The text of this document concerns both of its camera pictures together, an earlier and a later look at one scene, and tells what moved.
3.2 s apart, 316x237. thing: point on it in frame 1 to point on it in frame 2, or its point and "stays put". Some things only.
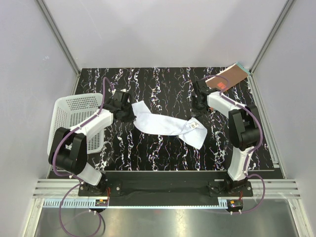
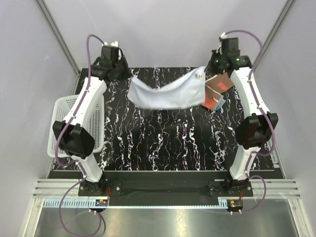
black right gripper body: [193, 97] to [214, 67]
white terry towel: [192, 129] to [188, 92]
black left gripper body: [129, 103] to [122, 71]
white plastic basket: [71, 111] stays put
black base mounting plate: [166, 185] stays put
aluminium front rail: [274, 188] stays put
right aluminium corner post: [287, 9] stays put
